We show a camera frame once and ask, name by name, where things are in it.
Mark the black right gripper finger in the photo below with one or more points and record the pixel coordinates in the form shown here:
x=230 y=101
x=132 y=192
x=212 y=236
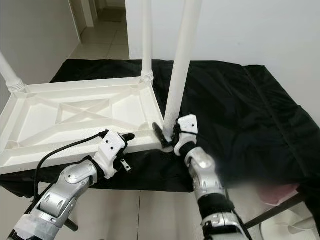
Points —
x=159 y=133

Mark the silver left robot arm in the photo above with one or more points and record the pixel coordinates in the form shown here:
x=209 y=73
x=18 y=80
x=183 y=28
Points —
x=70 y=192

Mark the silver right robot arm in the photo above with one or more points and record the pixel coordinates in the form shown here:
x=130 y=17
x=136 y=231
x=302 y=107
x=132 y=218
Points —
x=202 y=170

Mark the pink cushion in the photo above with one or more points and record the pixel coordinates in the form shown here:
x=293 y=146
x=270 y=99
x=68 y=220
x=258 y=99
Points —
x=280 y=192

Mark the white round plastic base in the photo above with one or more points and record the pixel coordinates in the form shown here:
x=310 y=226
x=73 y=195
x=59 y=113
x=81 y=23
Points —
x=290 y=227

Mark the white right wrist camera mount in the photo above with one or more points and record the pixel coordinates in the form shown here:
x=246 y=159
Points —
x=187 y=125

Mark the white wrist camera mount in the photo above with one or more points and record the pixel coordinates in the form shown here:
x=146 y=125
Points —
x=187 y=125
x=111 y=145

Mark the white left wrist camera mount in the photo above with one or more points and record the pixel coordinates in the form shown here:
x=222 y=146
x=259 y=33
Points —
x=111 y=145

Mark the white door frame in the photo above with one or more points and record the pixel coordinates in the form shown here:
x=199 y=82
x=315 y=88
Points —
x=87 y=12

